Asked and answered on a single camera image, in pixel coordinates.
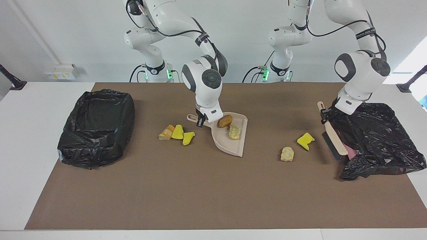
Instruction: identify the orange striped sponge piece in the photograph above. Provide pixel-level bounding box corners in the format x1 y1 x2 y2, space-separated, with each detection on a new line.
159 125 175 141

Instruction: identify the brown table mat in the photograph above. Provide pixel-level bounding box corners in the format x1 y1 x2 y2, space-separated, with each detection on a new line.
24 82 427 230

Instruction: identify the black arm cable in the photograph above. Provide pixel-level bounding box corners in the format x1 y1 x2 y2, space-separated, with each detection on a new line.
126 0 221 67
305 0 387 60

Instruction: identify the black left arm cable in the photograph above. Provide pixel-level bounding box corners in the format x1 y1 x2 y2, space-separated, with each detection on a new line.
305 0 387 60

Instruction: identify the black stand foot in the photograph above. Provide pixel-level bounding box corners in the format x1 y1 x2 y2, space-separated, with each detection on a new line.
396 65 427 93
0 64 27 90

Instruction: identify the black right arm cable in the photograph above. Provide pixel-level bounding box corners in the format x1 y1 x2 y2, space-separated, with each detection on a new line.
126 0 221 67

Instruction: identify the beige plastic dustpan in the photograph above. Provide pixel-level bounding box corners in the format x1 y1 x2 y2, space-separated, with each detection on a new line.
187 112 248 158

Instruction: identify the black trash bag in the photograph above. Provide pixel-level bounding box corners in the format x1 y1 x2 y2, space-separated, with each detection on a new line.
329 103 427 181
57 88 135 170

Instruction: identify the beige hand brush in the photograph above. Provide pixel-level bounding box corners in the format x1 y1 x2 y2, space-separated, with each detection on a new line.
317 101 349 160

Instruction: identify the white wall socket box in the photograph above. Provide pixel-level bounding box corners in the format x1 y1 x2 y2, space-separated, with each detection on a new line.
44 64 76 80

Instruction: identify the black base cable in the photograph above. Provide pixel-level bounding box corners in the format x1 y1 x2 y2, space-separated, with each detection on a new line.
243 52 276 83
129 64 147 83

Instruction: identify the yellow notched sponge piece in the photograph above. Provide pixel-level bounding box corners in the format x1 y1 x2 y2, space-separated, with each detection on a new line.
297 132 315 151

